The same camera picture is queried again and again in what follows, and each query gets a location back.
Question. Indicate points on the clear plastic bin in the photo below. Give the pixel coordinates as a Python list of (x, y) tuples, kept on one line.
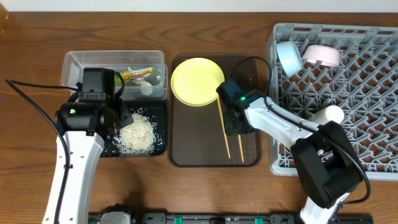
[(119, 60)]

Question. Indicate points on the white bowl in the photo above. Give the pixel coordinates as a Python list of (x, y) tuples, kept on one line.
[(328, 56)]

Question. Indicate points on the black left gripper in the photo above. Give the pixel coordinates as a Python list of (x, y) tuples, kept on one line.
[(125, 115)]

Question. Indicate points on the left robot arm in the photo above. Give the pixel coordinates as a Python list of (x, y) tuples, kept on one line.
[(84, 128)]

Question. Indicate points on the crumpled white tissue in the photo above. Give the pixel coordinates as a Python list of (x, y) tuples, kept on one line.
[(145, 86)]

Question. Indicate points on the grey dishwasher rack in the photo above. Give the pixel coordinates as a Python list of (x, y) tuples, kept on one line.
[(363, 85)]

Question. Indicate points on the black rectangular tray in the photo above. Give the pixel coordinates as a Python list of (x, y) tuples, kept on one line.
[(155, 107)]

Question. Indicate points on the yellow plate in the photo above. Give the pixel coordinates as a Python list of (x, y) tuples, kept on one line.
[(194, 81)]

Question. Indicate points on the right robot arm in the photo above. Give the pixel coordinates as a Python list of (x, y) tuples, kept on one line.
[(324, 158)]

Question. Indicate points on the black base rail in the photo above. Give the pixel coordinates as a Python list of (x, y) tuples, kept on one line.
[(122, 214)]

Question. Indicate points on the yellow green snack wrapper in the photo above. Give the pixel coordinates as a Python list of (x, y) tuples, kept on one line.
[(130, 74)]

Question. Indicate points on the rice and nuts leftovers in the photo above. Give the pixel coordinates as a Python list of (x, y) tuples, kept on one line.
[(141, 137)]

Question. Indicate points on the light blue bowl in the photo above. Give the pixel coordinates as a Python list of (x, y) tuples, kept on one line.
[(289, 58)]

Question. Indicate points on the white cup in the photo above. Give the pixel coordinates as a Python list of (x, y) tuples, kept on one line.
[(330, 113)]

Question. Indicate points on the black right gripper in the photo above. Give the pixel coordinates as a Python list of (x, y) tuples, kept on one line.
[(234, 123)]

